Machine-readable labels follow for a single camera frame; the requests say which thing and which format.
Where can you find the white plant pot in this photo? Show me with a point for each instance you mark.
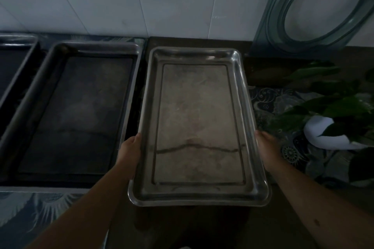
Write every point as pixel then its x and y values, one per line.
pixel 324 135

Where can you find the person's right forearm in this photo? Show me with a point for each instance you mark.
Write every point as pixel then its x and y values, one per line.
pixel 321 208

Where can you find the person's left forearm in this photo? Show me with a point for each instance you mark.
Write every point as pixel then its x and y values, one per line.
pixel 81 211

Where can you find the dark steel rectangular tray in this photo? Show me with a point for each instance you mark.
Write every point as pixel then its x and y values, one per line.
pixel 79 111
pixel 11 65

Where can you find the person's left thumb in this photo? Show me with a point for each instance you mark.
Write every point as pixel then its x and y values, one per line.
pixel 136 144

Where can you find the person's left hand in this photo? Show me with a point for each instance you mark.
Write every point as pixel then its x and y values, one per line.
pixel 128 152

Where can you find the shiny steel rectangular tray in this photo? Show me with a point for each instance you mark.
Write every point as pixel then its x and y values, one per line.
pixel 198 111

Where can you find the patterned blue tablecloth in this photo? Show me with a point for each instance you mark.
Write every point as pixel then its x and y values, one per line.
pixel 289 129

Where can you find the person's right thumb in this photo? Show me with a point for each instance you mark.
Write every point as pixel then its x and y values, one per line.
pixel 261 142

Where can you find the person's right hand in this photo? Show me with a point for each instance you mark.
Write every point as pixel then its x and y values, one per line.
pixel 267 149

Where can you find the green leafy plant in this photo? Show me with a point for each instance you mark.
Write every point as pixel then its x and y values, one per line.
pixel 327 103

